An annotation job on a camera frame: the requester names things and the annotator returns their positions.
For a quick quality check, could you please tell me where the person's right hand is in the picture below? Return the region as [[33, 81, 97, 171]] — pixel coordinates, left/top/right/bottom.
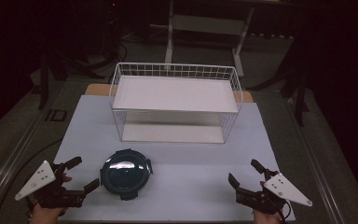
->
[[253, 210, 283, 224]]

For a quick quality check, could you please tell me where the person's left hand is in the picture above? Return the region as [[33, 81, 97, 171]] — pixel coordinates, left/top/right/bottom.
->
[[29, 207, 67, 224]]

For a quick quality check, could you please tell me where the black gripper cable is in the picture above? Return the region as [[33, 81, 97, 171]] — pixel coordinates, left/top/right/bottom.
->
[[278, 201, 292, 224]]

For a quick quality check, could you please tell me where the bundle of black cables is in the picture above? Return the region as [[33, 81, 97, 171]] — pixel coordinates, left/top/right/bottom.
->
[[85, 41, 129, 74]]

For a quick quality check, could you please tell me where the black stand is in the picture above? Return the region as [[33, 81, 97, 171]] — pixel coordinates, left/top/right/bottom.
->
[[294, 70, 310, 127], [38, 52, 51, 110]]

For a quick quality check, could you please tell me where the dark round lidded container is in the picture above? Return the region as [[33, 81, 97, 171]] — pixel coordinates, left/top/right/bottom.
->
[[99, 148, 154, 202]]

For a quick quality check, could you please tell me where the black floor socket plate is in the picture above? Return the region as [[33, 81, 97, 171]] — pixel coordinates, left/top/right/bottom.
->
[[45, 108, 68, 123]]

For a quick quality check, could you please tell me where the pale table mat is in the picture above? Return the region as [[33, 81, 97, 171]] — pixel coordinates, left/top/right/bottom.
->
[[53, 94, 296, 222]]

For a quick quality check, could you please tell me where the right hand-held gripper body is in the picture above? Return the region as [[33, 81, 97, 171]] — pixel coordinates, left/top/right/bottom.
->
[[236, 169, 313, 216]]

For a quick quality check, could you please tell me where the white wire shelf rack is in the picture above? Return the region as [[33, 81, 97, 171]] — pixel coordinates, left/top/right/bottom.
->
[[109, 62, 244, 145]]

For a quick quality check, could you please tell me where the white metal stand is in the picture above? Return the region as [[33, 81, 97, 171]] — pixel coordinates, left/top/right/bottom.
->
[[164, 0, 255, 78]]

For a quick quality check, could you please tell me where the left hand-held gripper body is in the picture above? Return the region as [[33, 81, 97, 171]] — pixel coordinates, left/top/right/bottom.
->
[[14, 160, 86, 209]]

